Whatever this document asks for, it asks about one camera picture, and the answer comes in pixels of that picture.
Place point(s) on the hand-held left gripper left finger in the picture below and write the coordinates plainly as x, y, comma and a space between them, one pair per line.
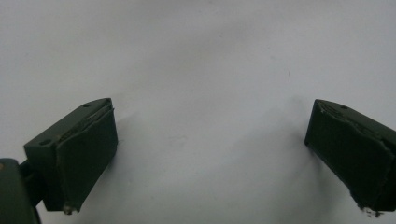
81, 155

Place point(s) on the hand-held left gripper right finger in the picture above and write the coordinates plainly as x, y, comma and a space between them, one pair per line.
351, 149

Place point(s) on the grey foam mat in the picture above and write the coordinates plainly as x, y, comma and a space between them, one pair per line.
199, 62

